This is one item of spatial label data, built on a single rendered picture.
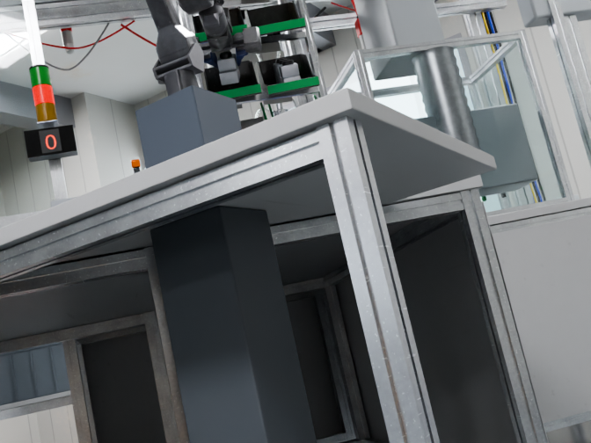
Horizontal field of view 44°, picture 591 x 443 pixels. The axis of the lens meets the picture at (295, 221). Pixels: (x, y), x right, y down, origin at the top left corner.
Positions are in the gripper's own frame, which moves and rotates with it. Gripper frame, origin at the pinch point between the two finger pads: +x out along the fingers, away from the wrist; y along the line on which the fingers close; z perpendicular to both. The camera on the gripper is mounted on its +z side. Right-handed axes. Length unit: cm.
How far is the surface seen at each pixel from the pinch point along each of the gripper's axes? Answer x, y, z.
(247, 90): 3.6, -3.9, -8.3
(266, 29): 2.3, -10.4, 8.5
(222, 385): -21, 3, -86
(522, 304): 97, -76, -44
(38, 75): 2.5, 49.3, 7.2
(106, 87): 333, 150, 265
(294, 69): 6.1, -15.8, -2.5
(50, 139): 7.4, 47.7, -9.7
